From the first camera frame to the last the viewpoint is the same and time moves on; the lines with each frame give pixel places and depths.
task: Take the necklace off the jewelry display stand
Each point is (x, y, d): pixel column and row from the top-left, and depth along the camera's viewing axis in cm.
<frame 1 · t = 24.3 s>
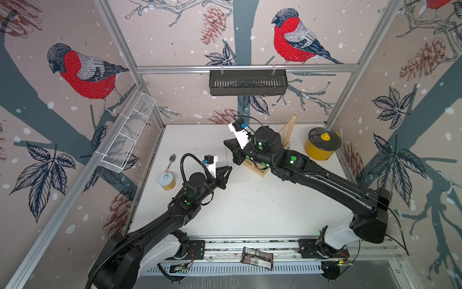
left hand: (233, 165, 77), fingers closed
right hand: (225, 139, 64), fingers closed
yellow pot with black lid: (321, 140, 100), point 12 cm above the table
metal spoon: (171, 159, 105), on the table
yellow can with white lid: (167, 181, 91), point 6 cm above the table

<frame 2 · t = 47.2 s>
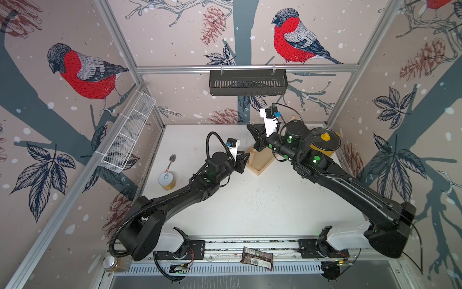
left hand: (250, 150, 78), fingers open
right hand: (248, 123, 63), fingers closed
the named things where they were.

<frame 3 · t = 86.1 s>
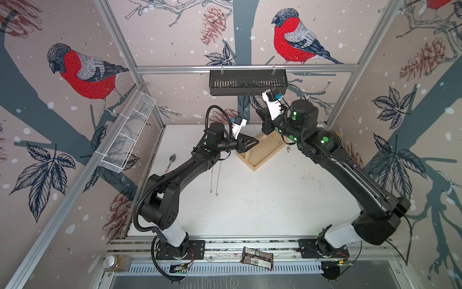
left hand: (259, 139, 75), fingers open
right hand: (258, 107, 64), fingers closed
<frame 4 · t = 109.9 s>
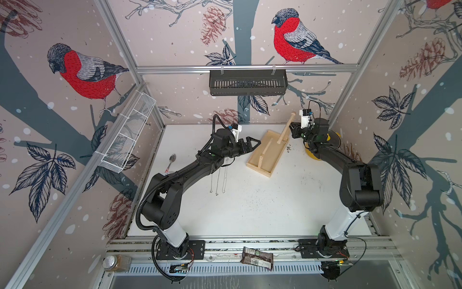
left hand: (259, 142, 80), fingers open
right hand: (291, 121, 93), fingers closed
wooden jewelry display stand: (266, 156, 92), point 13 cm above the table
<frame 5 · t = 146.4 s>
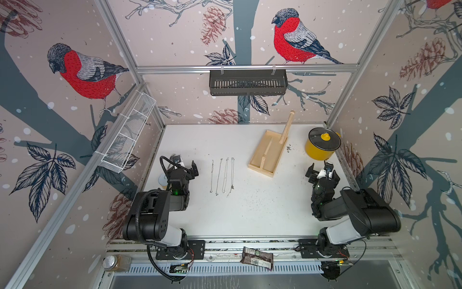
left hand: (186, 159, 92), fingers open
right hand: (324, 165, 88), fingers open
